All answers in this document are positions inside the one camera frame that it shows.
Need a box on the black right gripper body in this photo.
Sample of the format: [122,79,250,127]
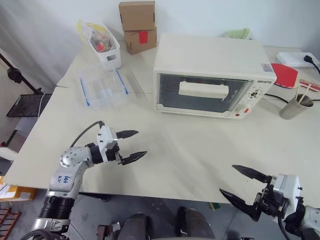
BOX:
[251,176,289,223]

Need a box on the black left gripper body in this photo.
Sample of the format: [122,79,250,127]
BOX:
[105,140,125,166]

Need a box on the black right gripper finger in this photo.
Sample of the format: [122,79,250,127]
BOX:
[231,164,273,185]
[219,188,259,222]

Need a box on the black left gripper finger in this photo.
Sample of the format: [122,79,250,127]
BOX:
[119,150,148,167]
[116,129,139,140]

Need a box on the cream toaster oven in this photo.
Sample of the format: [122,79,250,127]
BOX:
[153,33,278,121]

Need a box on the dark rounded shape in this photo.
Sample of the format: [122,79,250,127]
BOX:
[115,212,155,240]
[175,206,216,240]

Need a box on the clear container with blue clips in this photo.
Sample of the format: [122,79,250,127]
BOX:
[78,68,131,111]

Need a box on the grey metal cup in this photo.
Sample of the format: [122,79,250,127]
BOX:
[279,95,315,121]

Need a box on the white plastic storage bin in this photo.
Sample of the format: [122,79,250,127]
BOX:
[89,22,122,72]

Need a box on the cardboard box with red label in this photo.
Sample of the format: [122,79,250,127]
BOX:
[123,26,158,56]

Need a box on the clear bag of small items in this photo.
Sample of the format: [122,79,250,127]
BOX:
[76,19,112,54]

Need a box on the red table tennis paddle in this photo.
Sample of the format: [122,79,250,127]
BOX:
[270,62,301,89]

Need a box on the yellow cardboard box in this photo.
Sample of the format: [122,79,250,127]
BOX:
[0,183,37,202]

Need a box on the red and white flat packet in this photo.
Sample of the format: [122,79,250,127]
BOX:
[299,79,320,93]

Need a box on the plain brown cardboard box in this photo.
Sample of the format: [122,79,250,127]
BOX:
[118,0,157,32]

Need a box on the white flat plastic box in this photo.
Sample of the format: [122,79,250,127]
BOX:
[276,51,320,69]

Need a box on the red metal rack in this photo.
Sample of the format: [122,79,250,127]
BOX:
[0,206,21,236]

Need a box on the black tripod stand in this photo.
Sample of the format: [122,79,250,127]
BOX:
[0,53,44,95]

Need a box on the black power plug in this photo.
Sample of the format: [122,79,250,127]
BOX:
[303,54,320,75]

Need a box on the green cloth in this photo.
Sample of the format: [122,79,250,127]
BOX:
[223,27,252,41]

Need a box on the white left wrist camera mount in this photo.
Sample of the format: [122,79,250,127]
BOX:
[96,125,119,164]

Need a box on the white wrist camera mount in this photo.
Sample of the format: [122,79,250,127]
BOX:
[271,173,305,219]
[96,125,119,164]

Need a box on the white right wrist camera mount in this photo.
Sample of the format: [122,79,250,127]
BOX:
[271,173,305,219]

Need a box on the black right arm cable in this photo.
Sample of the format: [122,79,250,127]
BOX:
[276,216,292,240]

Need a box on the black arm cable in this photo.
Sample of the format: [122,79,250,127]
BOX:
[69,120,105,148]
[276,216,292,240]

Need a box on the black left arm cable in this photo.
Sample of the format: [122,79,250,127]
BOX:
[69,120,105,148]

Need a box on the white thin cable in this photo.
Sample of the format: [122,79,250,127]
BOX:
[36,93,46,118]

